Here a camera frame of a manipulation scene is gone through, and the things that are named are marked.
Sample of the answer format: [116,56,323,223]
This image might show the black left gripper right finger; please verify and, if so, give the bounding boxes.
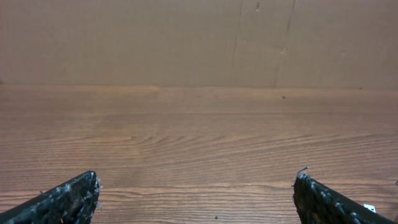
[293,167,395,224]

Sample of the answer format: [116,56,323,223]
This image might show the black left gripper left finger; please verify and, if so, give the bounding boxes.
[1,170,100,224]

